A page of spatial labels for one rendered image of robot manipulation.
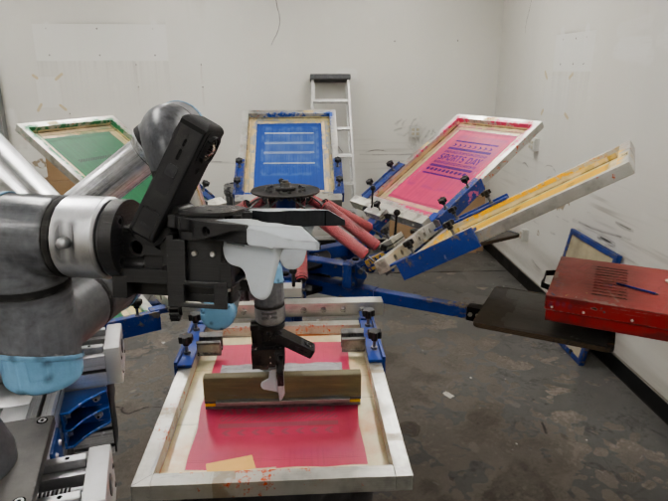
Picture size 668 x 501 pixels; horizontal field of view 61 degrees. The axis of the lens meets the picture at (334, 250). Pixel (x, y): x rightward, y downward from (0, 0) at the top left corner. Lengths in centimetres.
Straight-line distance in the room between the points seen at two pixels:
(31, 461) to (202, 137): 63
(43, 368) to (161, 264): 16
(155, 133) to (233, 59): 457
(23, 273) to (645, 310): 174
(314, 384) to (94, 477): 69
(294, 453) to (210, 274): 96
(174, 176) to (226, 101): 528
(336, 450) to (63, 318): 93
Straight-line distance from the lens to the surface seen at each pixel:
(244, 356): 183
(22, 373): 62
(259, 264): 44
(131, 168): 136
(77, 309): 63
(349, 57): 574
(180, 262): 49
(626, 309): 198
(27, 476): 96
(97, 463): 102
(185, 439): 149
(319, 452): 141
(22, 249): 56
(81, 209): 54
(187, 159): 49
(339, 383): 152
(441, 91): 589
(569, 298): 198
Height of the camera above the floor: 180
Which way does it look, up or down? 18 degrees down
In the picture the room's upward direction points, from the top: straight up
